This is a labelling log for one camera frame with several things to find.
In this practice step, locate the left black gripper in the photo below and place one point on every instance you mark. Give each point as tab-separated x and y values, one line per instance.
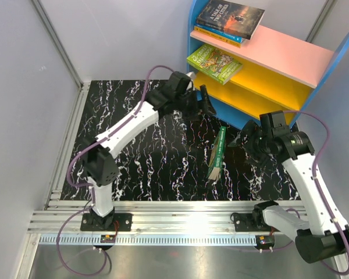
203	107

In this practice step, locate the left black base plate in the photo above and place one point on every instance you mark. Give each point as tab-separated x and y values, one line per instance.
119	222

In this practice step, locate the green 65-Storey Treehouse book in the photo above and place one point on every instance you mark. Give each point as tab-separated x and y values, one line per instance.
215	63

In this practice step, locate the A Tale of Two Cities book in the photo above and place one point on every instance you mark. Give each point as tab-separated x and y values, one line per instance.
231	18

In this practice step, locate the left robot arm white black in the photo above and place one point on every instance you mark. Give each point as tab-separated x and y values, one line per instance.
99	162

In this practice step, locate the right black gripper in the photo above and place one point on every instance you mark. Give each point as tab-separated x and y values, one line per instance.
252	130

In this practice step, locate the yellow book on shelf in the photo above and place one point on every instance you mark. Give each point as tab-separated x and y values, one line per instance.
219	37

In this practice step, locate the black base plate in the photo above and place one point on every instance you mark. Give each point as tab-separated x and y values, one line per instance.
243	222
119	222

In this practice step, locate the slotted white cable duct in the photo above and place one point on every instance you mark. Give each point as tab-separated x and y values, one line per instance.
149	240

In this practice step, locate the blue 26-Storey Treehouse book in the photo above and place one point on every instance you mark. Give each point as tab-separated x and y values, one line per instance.
222	33

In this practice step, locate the black marble pattern mat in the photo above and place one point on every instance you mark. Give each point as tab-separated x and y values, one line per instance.
169	160

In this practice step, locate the aluminium rail frame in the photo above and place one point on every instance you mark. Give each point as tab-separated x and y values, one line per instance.
153	218

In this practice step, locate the green coin guide book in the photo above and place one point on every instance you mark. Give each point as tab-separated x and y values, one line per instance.
217	156

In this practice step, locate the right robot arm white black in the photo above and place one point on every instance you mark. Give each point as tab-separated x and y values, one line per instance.
325	233

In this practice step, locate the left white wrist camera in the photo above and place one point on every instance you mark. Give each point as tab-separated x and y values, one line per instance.
192	76

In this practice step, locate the colourful wooden bookshelf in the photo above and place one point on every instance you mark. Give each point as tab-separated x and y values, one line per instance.
279	72

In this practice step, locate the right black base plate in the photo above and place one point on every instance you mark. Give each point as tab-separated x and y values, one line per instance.
243	222

